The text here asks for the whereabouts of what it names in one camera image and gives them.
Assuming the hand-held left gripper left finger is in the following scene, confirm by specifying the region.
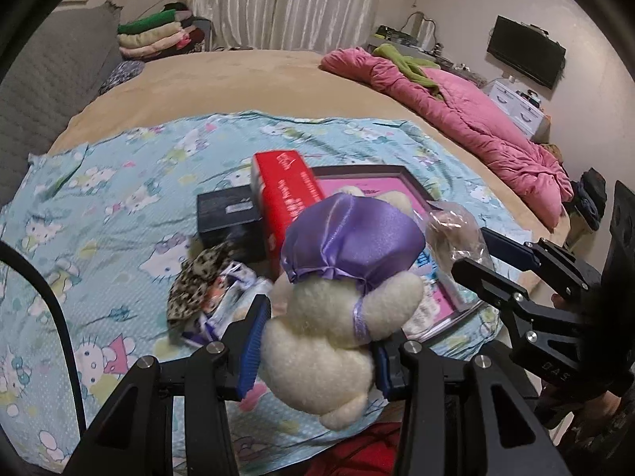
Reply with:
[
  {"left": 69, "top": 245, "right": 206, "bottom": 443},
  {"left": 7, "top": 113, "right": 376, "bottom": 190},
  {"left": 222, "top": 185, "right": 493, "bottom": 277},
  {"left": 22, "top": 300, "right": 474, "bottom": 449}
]
[{"left": 64, "top": 294, "right": 273, "bottom": 476}]

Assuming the cream plush toy purple cap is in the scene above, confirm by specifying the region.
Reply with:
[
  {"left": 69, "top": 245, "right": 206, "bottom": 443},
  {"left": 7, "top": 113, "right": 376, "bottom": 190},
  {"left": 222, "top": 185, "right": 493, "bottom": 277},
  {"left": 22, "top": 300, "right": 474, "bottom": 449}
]
[{"left": 259, "top": 184, "right": 426, "bottom": 431}]

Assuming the green cloth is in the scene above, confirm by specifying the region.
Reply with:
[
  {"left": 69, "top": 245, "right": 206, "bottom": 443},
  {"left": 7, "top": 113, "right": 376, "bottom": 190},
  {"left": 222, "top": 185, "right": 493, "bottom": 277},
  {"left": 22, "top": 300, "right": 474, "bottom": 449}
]
[{"left": 372, "top": 44, "right": 442, "bottom": 97}]

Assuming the red cloth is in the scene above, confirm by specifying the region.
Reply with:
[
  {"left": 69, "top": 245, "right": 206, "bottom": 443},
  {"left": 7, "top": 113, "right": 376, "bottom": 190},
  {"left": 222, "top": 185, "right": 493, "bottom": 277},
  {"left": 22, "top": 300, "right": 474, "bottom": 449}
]
[{"left": 308, "top": 421, "right": 405, "bottom": 476}]

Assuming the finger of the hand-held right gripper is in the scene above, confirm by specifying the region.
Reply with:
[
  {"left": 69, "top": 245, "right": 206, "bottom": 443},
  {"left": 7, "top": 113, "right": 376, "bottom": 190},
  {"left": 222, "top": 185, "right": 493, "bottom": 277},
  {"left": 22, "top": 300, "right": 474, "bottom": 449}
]
[
  {"left": 480, "top": 227, "right": 603, "bottom": 303},
  {"left": 450, "top": 257, "right": 571, "bottom": 338}
]

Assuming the stack of folded clothes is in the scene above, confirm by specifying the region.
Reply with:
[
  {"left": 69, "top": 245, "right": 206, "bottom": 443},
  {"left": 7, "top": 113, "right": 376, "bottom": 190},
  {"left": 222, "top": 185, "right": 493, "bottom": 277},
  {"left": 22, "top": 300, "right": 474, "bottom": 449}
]
[{"left": 116, "top": 4, "right": 212, "bottom": 58}]

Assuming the white curtain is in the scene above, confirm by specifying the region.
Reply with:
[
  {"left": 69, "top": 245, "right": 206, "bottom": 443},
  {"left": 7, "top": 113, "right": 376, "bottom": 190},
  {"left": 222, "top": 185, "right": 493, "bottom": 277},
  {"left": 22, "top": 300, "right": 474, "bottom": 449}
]
[{"left": 186, "top": 0, "right": 405, "bottom": 53}]

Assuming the dark clothes pile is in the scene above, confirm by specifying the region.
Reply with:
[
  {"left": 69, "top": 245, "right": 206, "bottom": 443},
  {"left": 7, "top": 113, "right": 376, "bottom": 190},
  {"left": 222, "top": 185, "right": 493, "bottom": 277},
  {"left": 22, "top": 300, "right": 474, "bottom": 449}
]
[{"left": 570, "top": 169, "right": 608, "bottom": 231}]

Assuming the black television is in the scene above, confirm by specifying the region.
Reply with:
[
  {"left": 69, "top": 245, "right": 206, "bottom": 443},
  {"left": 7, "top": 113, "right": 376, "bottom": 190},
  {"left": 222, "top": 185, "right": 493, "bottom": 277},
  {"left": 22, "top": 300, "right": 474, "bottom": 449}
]
[{"left": 486, "top": 16, "right": 567, "bottom": 91}]

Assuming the leopard print bow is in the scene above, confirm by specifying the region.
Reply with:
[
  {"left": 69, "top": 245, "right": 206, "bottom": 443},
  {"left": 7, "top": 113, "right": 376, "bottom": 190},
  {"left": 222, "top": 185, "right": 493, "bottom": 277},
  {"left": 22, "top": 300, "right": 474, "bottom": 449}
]
[{"left": 166, "top": 243, "right": 239, "bottom": 323}]

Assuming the pink quilt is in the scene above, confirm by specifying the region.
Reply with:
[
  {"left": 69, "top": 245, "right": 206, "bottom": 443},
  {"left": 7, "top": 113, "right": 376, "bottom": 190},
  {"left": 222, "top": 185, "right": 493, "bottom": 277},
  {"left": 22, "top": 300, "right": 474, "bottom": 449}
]
[{"left": 320, "top": 47, "right": 575, "bottom": 231}]

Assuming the cluttered desk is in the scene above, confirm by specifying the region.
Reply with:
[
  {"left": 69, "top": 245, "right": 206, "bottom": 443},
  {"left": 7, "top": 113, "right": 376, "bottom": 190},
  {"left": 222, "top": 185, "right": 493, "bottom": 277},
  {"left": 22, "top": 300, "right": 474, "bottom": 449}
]
[{"left": 374, "top": 12, "right": 447, "bottom": 55}]

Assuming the dark floral pillow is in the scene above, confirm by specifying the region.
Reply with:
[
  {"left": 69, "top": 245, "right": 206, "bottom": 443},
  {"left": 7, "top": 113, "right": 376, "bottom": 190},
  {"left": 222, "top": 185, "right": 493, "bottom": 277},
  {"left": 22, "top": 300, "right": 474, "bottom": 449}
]
[{"left": 99, "top": 59, "right": 146, "bottom": 95}]

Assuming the beige bed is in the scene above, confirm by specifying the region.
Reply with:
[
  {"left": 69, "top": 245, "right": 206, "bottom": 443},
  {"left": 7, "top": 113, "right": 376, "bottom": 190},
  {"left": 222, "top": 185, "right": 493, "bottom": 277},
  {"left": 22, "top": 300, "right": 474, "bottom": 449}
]
[{"left": 47, "top": 50, "right": 571, "bottom": 259}]

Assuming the cartoon cat printed blanket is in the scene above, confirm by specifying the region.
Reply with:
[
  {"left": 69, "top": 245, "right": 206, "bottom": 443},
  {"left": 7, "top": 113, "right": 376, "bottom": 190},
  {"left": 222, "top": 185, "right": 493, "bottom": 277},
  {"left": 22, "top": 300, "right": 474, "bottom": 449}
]
[{"left": 0, "top": 111, "right": 537, "bottom": 474}]

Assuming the pink book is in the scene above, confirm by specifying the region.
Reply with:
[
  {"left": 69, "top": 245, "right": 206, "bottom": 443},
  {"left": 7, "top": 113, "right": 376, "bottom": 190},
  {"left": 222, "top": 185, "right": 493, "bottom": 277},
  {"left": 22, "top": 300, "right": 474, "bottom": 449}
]
[{"left": 317, "top": 176, "right": 457, "bottom": 328}]

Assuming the dark shallow tray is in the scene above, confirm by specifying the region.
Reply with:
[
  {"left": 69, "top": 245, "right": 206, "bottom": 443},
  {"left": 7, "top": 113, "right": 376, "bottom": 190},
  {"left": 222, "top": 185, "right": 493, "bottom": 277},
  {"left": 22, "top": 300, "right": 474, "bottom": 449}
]
[{"left": 310, "top": 163, "right": 489, "bottom": 343}]

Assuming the thick black cable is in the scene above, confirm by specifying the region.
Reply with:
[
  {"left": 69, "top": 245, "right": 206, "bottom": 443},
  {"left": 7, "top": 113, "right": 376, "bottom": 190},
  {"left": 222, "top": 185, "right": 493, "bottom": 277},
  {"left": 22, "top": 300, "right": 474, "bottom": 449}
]
[{"left": 0, "top": 240, "right": 89, "bottom": 440}]

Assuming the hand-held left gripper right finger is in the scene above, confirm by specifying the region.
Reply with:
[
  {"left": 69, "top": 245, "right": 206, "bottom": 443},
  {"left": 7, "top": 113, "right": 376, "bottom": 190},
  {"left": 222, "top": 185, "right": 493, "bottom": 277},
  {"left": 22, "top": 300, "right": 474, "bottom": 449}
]
[{"left": 373, "top": 340, "right": 571, "bottom": 476}]

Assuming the grey quilted headboard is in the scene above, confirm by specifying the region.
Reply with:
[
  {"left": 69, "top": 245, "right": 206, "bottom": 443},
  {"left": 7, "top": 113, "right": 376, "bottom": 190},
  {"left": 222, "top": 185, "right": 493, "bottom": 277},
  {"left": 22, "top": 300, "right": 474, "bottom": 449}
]
[{"left": 0, "top": 2, "right": 122, "bottom": 209}]

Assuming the purple white tissue packet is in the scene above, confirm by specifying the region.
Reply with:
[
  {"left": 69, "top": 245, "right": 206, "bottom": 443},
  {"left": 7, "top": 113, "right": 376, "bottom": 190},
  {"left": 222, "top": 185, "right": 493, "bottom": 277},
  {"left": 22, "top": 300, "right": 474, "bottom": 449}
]
[{"left": 181, "top": 263, "right": 273, "bottom": 348}]

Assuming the pink doll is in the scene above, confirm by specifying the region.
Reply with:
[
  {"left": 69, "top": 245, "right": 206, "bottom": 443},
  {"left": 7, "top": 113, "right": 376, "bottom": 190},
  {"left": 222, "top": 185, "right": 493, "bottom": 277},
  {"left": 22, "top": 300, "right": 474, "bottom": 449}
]
[{"left": 425, "top": 202, "right": 492, "bottom": 283}]

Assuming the white drawer cabinet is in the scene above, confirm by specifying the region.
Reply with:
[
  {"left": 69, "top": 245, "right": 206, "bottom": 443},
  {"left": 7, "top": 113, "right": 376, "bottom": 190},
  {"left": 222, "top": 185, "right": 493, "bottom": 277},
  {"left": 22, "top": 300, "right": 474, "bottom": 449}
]
[{"left": 483, "top": 79, "right": 552, "bottom": 142}]

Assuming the black box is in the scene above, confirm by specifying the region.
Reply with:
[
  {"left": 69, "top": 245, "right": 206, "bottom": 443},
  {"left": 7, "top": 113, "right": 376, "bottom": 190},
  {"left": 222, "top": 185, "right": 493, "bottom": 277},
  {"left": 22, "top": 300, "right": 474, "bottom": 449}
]
[{"left": 196, "top": 186, "right": 266, "bottom": 263}]

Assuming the person's right forearm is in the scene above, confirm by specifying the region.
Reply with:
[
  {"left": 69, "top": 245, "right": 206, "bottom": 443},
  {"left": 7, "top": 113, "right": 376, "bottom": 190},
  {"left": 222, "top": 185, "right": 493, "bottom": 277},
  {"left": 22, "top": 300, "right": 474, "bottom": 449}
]
[{"left": 541, "top": 392, "right": 635, "bottom": 476}]

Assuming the red tissue pack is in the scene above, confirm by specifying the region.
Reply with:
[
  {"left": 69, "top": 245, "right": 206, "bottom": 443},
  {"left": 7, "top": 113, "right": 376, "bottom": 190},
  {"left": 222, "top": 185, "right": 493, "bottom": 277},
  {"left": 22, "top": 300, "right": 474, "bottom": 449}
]
[{"left": 249, "top": 150, "right": 328, "bottom": 278}]

